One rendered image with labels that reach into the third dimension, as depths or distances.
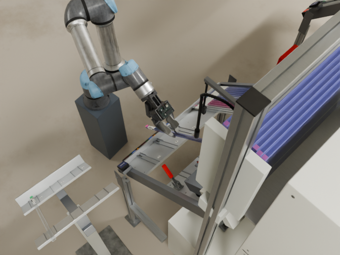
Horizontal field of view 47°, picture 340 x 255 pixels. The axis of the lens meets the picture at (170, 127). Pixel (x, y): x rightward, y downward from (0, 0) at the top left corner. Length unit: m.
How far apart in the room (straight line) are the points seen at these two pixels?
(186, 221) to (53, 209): 1.05
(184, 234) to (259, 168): 1.10
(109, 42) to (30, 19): 1.68
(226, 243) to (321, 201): 1.11
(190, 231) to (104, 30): 1.02
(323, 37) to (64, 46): 2.71
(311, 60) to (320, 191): 0.25
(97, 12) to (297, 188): 1.32
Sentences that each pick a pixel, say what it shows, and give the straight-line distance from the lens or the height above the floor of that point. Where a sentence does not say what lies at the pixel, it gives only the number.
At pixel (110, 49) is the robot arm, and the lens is 1.99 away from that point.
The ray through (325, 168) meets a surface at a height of 1.72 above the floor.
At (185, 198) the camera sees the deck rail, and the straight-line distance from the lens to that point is 1.40.
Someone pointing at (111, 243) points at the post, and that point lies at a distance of 2.49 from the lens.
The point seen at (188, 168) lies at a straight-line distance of 1.56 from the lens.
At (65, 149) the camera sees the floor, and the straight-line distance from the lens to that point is 2.78.
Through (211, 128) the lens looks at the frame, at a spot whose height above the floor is 1.71.
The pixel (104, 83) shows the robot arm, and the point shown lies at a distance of 1.65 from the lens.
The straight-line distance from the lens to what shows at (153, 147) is 1.87.
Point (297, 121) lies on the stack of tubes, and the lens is 0.92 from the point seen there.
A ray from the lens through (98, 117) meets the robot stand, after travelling 2.21.
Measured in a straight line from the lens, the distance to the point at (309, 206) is 0.79.
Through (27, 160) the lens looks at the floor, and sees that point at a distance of 2.82.
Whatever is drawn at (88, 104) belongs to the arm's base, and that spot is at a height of 0.59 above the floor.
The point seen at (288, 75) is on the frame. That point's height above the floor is 1.90.
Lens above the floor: 2.42
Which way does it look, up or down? 61 degrees down
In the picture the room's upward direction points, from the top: 1 degrees clockwise
